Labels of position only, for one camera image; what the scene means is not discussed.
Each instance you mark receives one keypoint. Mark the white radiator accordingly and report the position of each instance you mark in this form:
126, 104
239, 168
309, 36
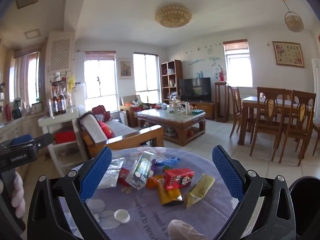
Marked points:
247, 92

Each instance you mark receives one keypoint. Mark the square ceiling vent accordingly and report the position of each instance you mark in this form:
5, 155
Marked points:
33, 34

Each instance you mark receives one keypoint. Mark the green tray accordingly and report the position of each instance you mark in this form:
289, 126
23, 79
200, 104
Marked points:
197, 111

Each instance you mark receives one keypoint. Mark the red bag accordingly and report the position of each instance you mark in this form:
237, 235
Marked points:
100, 112

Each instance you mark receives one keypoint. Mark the black television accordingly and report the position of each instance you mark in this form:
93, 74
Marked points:
195, 90

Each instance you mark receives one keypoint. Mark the wooden bookshelf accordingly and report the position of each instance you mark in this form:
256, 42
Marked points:
178, 80

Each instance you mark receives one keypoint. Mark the kitchen window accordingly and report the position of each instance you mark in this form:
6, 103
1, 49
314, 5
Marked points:
27, 77

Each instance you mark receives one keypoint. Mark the wooden dining table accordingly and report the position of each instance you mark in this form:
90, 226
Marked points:
265, 102

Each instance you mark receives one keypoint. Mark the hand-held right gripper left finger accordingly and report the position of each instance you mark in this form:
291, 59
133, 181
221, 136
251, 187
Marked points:
96, 175

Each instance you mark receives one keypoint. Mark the tall plain window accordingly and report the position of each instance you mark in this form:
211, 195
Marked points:
146, 75

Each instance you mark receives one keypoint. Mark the wooden dining chair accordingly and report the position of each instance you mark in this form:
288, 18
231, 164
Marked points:
297, 130
236, 110
267, 125

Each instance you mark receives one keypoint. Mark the white door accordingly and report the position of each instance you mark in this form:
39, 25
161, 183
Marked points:
316, 82

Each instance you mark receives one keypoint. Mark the white shelf unit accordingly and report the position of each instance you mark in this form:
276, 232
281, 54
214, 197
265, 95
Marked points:
62, 122

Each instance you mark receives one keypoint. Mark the red cushion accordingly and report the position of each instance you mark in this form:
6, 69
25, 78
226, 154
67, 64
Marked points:
107, 130

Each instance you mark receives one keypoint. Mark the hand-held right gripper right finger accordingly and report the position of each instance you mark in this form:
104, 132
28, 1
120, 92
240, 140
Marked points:
227, 175

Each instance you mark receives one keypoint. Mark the small red box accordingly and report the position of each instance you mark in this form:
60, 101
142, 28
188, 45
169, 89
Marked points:
123, 176

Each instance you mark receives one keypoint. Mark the blue snack wrapper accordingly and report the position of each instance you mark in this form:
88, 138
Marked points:
168, 161

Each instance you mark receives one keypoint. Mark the red snack box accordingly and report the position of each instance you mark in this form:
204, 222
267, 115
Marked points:
177, 178

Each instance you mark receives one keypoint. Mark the yellow snack bag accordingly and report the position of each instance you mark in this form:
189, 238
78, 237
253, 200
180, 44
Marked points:
200, 190

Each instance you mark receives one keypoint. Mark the white bottle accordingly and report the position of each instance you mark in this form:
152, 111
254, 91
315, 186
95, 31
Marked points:
187, 108

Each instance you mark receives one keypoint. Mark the person's left hand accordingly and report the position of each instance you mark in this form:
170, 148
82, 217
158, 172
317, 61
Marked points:
18, 195

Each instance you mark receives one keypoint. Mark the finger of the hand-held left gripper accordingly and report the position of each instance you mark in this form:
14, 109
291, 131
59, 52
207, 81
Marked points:
43, 141
22, 139

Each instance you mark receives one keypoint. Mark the tall wooden stand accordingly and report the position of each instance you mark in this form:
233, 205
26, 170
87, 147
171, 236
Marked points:
221, 100

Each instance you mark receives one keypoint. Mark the clear foil bag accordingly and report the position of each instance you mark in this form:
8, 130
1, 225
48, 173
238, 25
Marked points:
111, 175

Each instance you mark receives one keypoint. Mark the window beside wooden stand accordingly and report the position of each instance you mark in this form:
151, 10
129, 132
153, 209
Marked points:
237, 67

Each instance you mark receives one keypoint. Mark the small orange fruit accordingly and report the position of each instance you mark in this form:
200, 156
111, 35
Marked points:
151, 183

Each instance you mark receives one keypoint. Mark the round gold ceiling lamp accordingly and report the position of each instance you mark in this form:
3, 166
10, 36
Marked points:
172, 15

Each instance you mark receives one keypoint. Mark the wooden television stand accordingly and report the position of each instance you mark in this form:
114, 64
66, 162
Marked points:
207, 110

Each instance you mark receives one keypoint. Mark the red storage box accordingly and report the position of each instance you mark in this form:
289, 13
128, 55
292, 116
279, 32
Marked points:
65, 137

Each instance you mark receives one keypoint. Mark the white bottle cap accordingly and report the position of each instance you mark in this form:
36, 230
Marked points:
122, 216

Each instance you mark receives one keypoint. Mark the pile of plush toys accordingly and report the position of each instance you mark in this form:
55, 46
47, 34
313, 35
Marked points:
136, 105

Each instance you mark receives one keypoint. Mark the wooden sofa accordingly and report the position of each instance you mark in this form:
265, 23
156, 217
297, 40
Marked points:
140, 138

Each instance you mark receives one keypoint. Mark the brown beer bottle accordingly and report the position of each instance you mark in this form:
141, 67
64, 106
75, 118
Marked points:
55, 103
62, 102

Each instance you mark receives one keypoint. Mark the orange snack packet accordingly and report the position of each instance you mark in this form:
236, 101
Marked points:
170, 196

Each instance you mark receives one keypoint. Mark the crystal pendant lamp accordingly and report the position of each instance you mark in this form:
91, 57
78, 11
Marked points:
293, 22

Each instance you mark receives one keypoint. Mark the white lattice cabinet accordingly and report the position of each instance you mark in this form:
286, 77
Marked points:
61, 52

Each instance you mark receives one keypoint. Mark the small framed flower picture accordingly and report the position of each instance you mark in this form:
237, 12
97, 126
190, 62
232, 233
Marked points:
125, 68

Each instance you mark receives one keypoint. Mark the wooden armchair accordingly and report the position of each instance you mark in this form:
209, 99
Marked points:
130, 115

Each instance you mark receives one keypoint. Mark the wooden coffee table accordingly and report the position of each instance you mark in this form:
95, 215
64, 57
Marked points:
170, 117

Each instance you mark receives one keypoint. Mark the large framed floral picture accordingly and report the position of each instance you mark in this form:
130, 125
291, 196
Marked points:
287, 54

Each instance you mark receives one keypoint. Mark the red vase with flowers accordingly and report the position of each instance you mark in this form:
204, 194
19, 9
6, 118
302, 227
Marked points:
221, 75

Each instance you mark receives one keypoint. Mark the black kettle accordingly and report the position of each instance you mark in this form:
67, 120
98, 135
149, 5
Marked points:
17, 110

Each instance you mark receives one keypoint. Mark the white milk carton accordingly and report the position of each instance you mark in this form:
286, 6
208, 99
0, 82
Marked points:
140, 173

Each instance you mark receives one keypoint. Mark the window with brown blind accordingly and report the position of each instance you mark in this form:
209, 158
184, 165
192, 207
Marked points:
100, 80

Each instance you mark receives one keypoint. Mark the white sofa back cushion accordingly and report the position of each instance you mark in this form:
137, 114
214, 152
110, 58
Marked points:
93, 128

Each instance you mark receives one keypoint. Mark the yellow artificial flowers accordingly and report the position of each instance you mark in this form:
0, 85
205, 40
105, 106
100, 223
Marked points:
72, 82

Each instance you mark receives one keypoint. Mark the red thermos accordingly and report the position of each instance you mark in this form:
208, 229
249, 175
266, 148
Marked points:
8, 112

